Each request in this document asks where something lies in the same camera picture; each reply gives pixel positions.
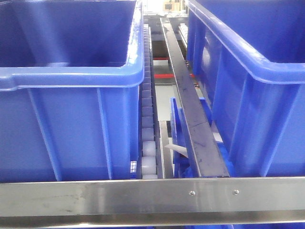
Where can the large blue bin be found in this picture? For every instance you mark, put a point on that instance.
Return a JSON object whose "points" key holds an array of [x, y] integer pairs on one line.
{"points": [[70, 75], [250, 56]]}

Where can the large blue bin right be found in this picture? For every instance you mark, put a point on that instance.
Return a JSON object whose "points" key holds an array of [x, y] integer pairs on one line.
{"points": [[250, 56]]}

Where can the blue bin on lower level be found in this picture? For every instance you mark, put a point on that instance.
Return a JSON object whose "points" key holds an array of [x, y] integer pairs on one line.
{"points": [[182, 168]]}

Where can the dark steel divider rail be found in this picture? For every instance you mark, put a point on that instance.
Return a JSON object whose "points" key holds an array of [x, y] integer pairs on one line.
{"points": [[205, 157]]}

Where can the large blue bin left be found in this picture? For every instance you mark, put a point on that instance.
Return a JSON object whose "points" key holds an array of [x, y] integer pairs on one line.
{"points": [[70, 75]]}

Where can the steel shelf front rail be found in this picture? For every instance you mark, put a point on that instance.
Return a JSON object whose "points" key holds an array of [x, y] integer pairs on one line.
{"points": [[160, 202]]}

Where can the white roller track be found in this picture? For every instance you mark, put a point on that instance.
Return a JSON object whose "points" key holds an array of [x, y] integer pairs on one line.
{"points": [[148, 115]]}

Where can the white paper label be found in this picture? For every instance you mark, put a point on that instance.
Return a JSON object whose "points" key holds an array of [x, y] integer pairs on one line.
{"points": [[180, 149]]}

